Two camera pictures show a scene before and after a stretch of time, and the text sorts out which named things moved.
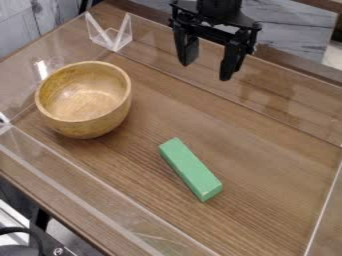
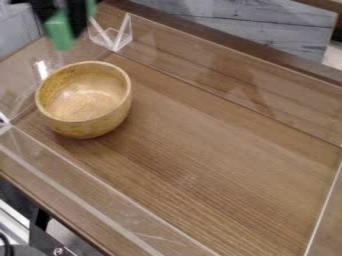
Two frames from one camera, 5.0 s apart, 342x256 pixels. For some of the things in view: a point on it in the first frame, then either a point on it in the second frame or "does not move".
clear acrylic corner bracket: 110,38 does not move
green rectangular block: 190,169 to 56,26
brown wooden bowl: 81,98 does not move
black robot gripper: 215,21 to 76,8
